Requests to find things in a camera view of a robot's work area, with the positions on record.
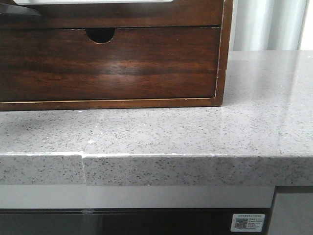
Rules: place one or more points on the white pleated curtain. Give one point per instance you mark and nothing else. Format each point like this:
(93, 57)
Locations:
(272, 25)

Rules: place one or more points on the black glass appliance door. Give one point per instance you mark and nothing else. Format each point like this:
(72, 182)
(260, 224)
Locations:
(172, 221)

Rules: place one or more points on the dark wooden drawer cabinet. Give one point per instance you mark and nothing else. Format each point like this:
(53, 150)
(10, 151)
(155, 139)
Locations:
(20, 9)

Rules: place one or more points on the grey cabinet panel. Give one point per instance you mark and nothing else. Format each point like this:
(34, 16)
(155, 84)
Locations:
(292, 214)

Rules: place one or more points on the wooden drawer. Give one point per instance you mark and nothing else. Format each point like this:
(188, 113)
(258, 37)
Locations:
(108, 63)
(174, 13)

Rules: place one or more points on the white QR code sticker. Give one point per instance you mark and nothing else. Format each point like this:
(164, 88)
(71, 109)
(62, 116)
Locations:
(247, 222)

